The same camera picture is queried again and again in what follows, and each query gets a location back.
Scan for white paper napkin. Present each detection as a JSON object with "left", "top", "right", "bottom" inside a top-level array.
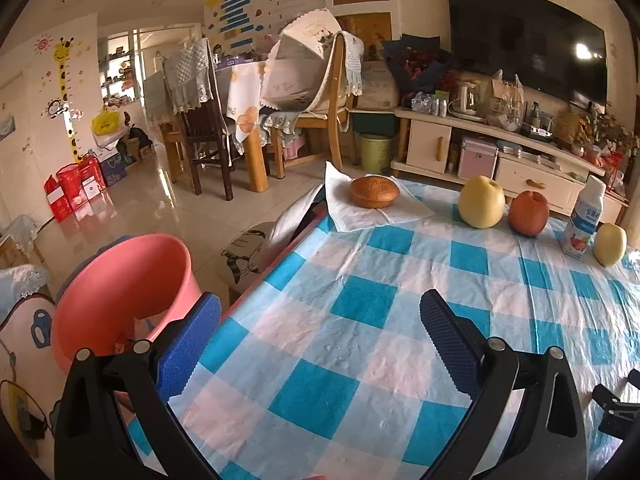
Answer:
[{"left": 324, "top": 162, "right": 435, "bottom": 232}]

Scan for black television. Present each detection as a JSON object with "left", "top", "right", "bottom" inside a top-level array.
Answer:
[{"left": 448, "top": 0, "right": 608, "bottom": 107}]

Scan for white TV cabinet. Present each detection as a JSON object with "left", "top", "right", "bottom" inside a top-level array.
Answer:
[{"left": 390, "top": 108, "right": 604, "bottom": 216}]

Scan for red orange apple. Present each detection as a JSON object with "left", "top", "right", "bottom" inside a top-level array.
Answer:
[{"left": 508, "top": 191, "right": 549, "bottom": 237}]

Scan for green waste basket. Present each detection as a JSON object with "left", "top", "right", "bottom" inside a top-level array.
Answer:
[{"left": 359, "top": 133, "right": 393, "bottom": 174}]

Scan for yellow pear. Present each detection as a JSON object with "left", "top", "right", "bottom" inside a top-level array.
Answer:
[
  {"left": 593, "top": 223, "right": 627, "bottom": 268},
  {"left": 458, "top": 176, "right": 506, "bottom": 229}
]

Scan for yellow plastic bag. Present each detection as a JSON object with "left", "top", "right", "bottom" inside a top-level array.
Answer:
[{"left": 91, "top": 106, "right": 125, "bottom": 136}]

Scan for electric kettle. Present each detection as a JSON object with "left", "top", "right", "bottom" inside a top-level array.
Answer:
[{"left": 449, "top": 80, "right": 480, "bottom": 117}]

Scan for dark wooden chair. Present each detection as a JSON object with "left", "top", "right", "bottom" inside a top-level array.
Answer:
[{"left": 163, "top": 37, "right": 233, "bottom": 202}]

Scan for wooden chair with covers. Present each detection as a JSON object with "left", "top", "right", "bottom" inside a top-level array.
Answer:
[{"left": 260, "top": 8, "right": 363, "bottom": 179}]

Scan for cartoon print stool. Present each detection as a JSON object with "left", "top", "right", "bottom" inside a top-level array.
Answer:
[{"left": 215, "top": 222, "right": 274, "bottom": 304}]

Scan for pink storage box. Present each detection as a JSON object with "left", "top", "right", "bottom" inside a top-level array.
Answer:
[{"left": 458, "top": 136, "right": 498, "bottom": 180}]

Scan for white Ambrosial yogurt bottle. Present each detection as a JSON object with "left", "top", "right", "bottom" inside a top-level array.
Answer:
[{"left": 561, "top": 176, "right": 606, "bottom": 259}]

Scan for yellow pear right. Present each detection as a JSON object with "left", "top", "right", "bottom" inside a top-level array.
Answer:
[{"left": 593, "top": 223, "right": 627, "bottom": 268}]

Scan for giraffe height wall sticker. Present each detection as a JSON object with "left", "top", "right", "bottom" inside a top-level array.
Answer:
[{"left": 48, "top": 37, "right": 84, "bottom": 162}]

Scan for blue white checkered tablecloth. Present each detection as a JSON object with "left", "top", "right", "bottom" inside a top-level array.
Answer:
[{"left": 124, "top": 179, "right": 640, "bottom": 480}]

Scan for dark flower bouquet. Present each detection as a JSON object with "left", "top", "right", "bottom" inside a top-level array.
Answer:
[{"left": 383, "top": 34, "right": 452, "bottom": 94}]

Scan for red gift boxes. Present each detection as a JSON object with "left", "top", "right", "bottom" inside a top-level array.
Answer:
[{"left": 43, "top": 155, "right": 106, "bottom": 222}]

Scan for yellow pear left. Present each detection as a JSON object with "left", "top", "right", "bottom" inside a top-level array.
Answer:
[{"left": 458, "top": 176, "right": 506, "bottom": 229}]

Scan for pink plastic trash bin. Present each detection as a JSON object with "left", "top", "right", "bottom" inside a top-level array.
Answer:
[{"left": 51, "top": 233, "right": 202, "bottom": 372}]

